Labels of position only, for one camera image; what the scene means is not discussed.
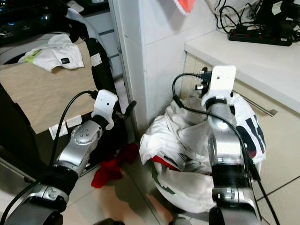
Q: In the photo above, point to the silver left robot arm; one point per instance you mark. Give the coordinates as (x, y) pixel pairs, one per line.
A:
(77, 150)

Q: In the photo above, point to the black washing machine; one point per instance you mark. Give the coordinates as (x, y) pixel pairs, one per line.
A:
(23, 145)

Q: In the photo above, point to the white paper label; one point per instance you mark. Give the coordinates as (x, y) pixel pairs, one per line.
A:
(73, 121)
(57, 130)

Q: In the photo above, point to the black grey washer lid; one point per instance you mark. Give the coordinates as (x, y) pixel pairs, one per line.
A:
(97, 65)

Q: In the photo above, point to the black power strip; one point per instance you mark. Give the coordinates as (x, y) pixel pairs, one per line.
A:
(260, 36)

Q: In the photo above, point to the red white hanging cloth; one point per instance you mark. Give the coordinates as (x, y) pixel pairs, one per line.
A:
(185, 4)

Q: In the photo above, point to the white drawer cabinet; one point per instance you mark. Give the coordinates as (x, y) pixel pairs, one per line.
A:
(104, 28)

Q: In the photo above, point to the small white garment black label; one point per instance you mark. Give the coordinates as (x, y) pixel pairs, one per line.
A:
(58, 54)

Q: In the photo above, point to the white garment red green trim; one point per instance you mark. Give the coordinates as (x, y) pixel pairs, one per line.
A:
(183, 187)

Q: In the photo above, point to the black left robot foot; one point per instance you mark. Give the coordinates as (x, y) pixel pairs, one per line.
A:
(111, 221)

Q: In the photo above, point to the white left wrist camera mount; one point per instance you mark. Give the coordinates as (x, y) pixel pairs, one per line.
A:
(106, 107)

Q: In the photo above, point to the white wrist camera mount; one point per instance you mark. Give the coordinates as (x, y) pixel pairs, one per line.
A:
(222, 80)
(106, 107)

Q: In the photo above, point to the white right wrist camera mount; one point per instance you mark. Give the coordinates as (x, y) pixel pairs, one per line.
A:
(222, 80)

